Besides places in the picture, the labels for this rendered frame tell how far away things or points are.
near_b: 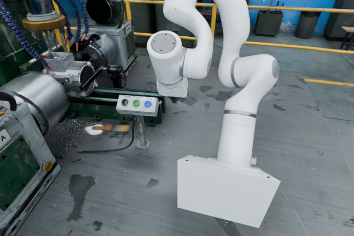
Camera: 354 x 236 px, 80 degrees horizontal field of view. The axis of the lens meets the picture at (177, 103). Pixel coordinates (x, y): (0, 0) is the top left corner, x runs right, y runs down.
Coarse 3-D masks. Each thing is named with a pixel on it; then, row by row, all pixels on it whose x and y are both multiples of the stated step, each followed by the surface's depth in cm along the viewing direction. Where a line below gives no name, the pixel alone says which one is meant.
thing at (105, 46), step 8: (96, 32) 138; (80, 40) 127; (88, 40) 127; (96, 40) 130; (104, 40) 135; (112, 40) 144; (72, 48) 131; (80, 48) 130; (88, 48) 129; (96, 48) 128; (104, 48) 131; (112, 48) 139; (80, 56) 130; (88, 56) 132; (96, 56) 130; (104, 56) 131; (112, 56) 140; (96, 64) 134; (104, 64) 134
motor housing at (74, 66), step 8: (72, 64) 110; (80, 64) 111; (48, 72) 111; (56, 72) 110; (72, 72) 109; (80, 72) 109; (88, 72) 123; (56, 80) 110; (64, 80) 110; (72, 80) 108; (80, 80) 125; (72, 88) 110; (88, 88) 122
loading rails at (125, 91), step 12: (96, 96) 127; (108, 96) 125; (144, 96) 122; (156, 96) 120; (72, 108) 121; (84, 108) 120; (96, 108) 118; (108, 108) 117; (96, 120) 119; (120, 120) 118; (132, 120) 120; (144, 120) 119; (156, 120) 117
